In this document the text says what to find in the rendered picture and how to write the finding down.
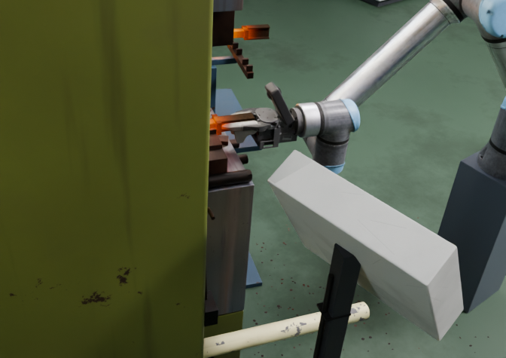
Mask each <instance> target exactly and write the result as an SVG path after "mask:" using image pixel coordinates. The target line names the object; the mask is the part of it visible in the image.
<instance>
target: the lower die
mask: <svg viewBox="0 0 506 358"><path fill-rule="evenodd" d="M218 173H227V156H226V154H225V153H224V150H223V148H222V143H221V140H220V139H219V138H218V135H217V133H216V128H215V127H214V128H210V133H209V175H212V174H218Z"/></svg>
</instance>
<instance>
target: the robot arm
mask: <svg viewBox="0 0 506 358"><path fill-rule="evenodd" d="M466 17H470V18H471V19H472V20H473V21H474V22H475V23H476V25H477V28H478V29H479V32H480V34H481V36H482V39H483V40H484V41H485V42H486V46H487V47H488V50H489V52H490V55H491V57H492V60H493V62H494V64H495V67H496V68H497V70H498V73H499V75H500V78H501V80H502V83H503V85H504V88H505V90H506V0H430V1H429V3H428V4H426V5H425V6H424V7H423V8H422V9H421V10H420V11H419V12H418V13H417V14H415V15H414V16H413V17H412V18H411V19H410V20H409V21H408V22H407V23H405V24H404V25H403V26H402V27H401V28H400V29H399V30H398V31H397V32H396V33H395V34H394V35H393V36H392V37H391V38H390V39H389V40H388V41H386V42H385V43H384V44H383V45H382V46H381V47H380V48H379V49H378V50H376V51H375V52H374V53H373V54H372V55H371V56H370V57H369V58H368V59H367V60H365V61H364V62H363V63H362V64H361V65H360V66H359V67H358V68H357V69H356V70H355V71H354V72H353V73H352V74H351V75H350V76H349V77H348V78H346V79H345V80H344V81H343V82H342V83H341V84H340V85H339V86H338V87H336V88H335V89H334V90H333V91H332V92H331V93H330V94H329V95H328V96H326V97H325V98H324V99H323V100H322V101H321V102H314V103H299V104H297V105H296V106H295V107H294V108H290V109H288V107H287V105H286V103H285V101H284V99H283V97H282V92H281V90H280V88H279V87H277V86H276V85H275V84H274V83H273V82H270V83H269V84H267V85H265V89H266V91H267V96H268V98H269V99H271V100H272V102H273V105H274V106H275V108H276V109H269V108H249V109H243V110H240V111H238V112H235V113H233V114H232V115H236V114H242V113H249V112H251V113H252V114H253V115H254V117H255V119H254V120H252V121H240V122H234V123H228V124H223V125H222V128H221V129H225V130H231V131H230V132H231V133H232V134H234V136H235V140H236V142H237V143H243V142H244V141H245V138H246V137H247V136H248V135H251V136H252V138H253V139H254V141H255V142H256V144H257V145H258V146H260V147H259V149H264V148H275V147H278V146H279V143H281V142H293V141H297V136H299V137H300V138H303V140H304V142H305V143H306V145H307V148H308V149H309V151H310V153H311V154H312V160H313V161H315V162H316V163H318V164H320V165H322V166H323V167H325V168H327V169H328V170H330V171H331V172H333V173H335V174H338V173H340V172H341V171H342V170H343V165H344V164H345V158H346V151H347V147H348V143H349V135H350V132H355V131H356V130H358V128H359V126H360V114H359V110H358V107H359V106H360V105H361V104H362V103H363V102H364V101H366V100H367V99H368V98H369V97H370V96H371V95H372V94H374V93H375V92H376V91H377V90H378V89H379V88H380V87H382V86H383V85H384V84H385V83H386V82H387V81H388V80H389V79H390V78H391V77H392V76H393V75H394V74H396V73H397V72H398V71H399V70H400V69H401V68H402V67H403V66H405V65H406V64H407V63H408V62H409V61H410V60H411V59H413V58H414V57H415V56H416V55H417V54H418V53H419V52H420V51H421V50H422V49H423V48H424V47H425V46H427V45H428V44H429V43H430V42H431V41H432V40H433V39H435V38H436V37H437V36H438V35H439V34H440V33H441V32H442V31H444V30H445V28H447V27H448V26H449V25H450V24H452V23H461V22H462V21H463V20H464V19H465V18H466ZM265 145H273V146H267V147H264V146H265ZM477 163H478V165H479V167H480V168H481V169H482V170H483V171H484V172H486V173H488V174H489V175H491V176H493V177H495V178H497V179H501V180H504V181H506V97H505V98H504V101H503V103H502V104H501V108H500V110H499V113H498V117H497V119H496V122H495V126H494V128H493V131H492V135H491V137H490V140H489V141H488V143H487V144H486V145H485V146H484V147H483V148H482V149H481V150H480V152H479V155H478V157H477Z"/></svg>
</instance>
